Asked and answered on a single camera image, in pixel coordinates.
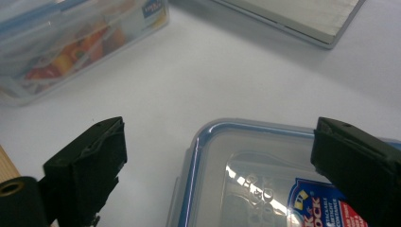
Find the large clear food container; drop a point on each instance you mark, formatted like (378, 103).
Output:
(63, 47)

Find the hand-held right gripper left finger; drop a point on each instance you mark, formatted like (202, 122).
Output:
(82, 170)

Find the small clear container blue seal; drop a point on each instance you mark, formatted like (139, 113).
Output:
(220, 164)

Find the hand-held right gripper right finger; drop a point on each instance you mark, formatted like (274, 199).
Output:
(362, 164)

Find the pale table mat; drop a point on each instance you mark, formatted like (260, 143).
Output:
(205, 82)

